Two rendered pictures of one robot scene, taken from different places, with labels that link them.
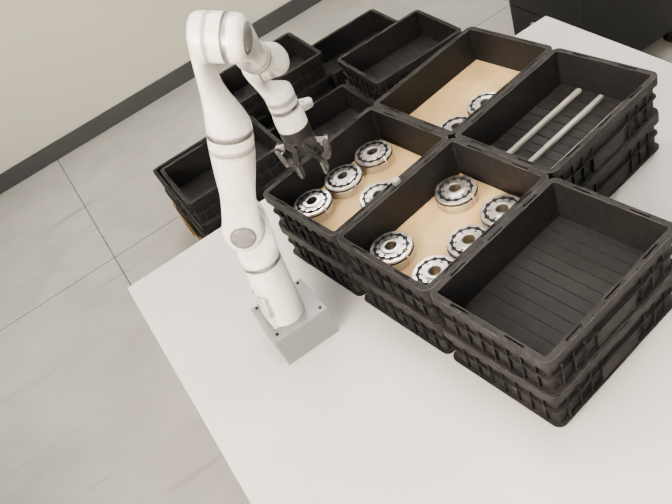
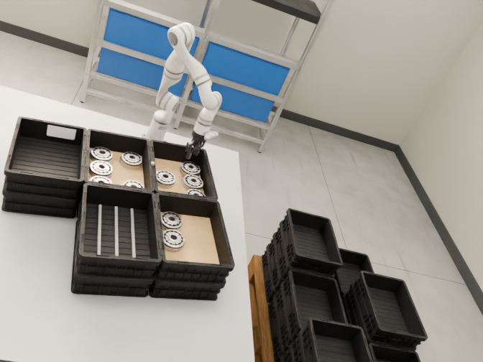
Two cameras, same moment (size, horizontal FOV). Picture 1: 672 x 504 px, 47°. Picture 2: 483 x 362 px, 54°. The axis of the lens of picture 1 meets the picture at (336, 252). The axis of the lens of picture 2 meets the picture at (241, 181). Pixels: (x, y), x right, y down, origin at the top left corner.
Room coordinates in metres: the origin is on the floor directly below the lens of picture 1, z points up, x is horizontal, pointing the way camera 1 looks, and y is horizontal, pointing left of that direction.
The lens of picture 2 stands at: (1.71, -1.97, 2.25)
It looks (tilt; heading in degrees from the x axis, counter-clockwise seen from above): 34 degrees down; 87
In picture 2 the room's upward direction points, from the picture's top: 25 degrees clockwise
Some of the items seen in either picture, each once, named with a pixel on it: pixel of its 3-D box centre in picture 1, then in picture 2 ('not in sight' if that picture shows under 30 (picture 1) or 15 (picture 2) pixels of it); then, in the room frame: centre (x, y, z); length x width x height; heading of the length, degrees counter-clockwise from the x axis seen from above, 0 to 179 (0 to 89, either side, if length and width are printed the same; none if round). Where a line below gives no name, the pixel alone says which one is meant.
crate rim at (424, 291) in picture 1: (441, 211); (118, 160); (1.26, -0.25, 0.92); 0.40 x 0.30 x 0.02; 114
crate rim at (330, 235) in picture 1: (355, 169); (182, 170); (1.53, -0.13, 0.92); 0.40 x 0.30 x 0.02; 114
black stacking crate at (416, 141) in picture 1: (360, 184); (179, 178); (1.53, -0.13, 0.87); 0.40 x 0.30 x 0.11; 114
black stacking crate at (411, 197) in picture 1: (446, 227); (116, 169); (1.26, -0.25, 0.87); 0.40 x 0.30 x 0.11; 114
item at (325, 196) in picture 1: (312, 202); (190, 167); (1.56, 0.00, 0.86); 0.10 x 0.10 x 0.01
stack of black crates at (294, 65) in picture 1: (284, 110); (371, 326); (2.86, -0.05, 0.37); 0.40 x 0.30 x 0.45; 105
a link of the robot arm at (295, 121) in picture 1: (289, 109); (205, 127); (1.56, -0.04, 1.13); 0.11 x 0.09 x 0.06; 157
